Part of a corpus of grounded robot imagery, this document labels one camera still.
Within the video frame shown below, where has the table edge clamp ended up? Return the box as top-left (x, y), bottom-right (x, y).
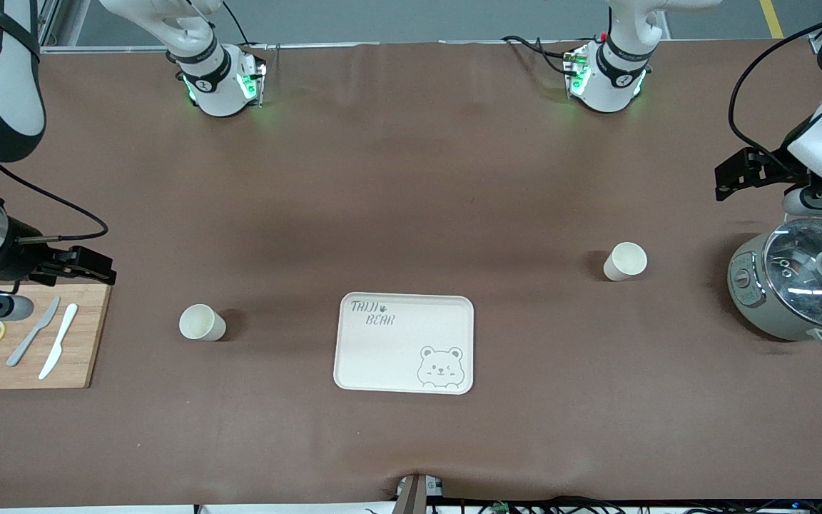
top-left (395, 473), bottom-right (446, 514)

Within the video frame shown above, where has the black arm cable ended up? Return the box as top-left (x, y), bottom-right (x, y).
top-left (729, 11), bottom-right (822, 179)
top-left (0, 163), bottom-right (110, 243)

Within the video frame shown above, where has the white plastic knife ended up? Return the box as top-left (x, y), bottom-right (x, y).
top-left (39, 303), bottom-right (79, 381)

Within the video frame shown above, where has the cream bear print tray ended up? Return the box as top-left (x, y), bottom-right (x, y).
top-left (333, 292), bottom-right (475, 395)

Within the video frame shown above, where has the brown table cover mat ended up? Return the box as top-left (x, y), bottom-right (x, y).
top-left (0, 39), bottom-right (822, 509)

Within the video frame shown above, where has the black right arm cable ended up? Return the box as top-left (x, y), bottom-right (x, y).
top-left (0, 163), bottom-right (110, 243)

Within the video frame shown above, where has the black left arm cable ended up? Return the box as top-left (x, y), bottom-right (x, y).
top-left (729, 11), bottom-right (822, 179)

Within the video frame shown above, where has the black base cable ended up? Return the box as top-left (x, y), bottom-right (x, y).
top-left (502, 34), bottom-right (583, 65)

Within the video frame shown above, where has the grey plastic knife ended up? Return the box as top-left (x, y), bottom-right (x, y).
top-left (6, 296), bottom-right (61, 368)

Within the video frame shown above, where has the glass pot lid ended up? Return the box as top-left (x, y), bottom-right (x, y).
top-left (763, 218), bottom-right (822, 331)

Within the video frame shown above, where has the bamboo cutting board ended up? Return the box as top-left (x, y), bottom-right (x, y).
top-left (0, 284), bottom-right (112, 390)

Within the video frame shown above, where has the white IKEA cup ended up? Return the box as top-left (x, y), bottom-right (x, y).
top-left (603, 242), bottom-right (648, 282)
top-left (178, 304), bottom-right (227, 342)

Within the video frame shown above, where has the grey pot with glass lid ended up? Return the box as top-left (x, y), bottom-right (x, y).
top-left (727, 216), bottom-right (822, 349)

